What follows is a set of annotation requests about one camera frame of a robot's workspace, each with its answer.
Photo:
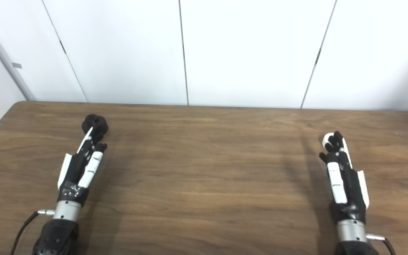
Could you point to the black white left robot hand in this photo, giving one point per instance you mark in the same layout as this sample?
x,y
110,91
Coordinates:
x,y
72,170

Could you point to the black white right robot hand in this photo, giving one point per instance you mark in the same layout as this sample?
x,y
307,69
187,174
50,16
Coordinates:
x,y
347,191

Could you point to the round black part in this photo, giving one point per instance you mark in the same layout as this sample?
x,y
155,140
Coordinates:
x,y
99,122

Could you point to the small grey wall tag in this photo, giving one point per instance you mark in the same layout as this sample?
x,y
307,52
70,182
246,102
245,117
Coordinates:
x,y
17,66

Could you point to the grey wall corner post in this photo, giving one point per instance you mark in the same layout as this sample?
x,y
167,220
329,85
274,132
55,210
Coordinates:
x,y
2,53

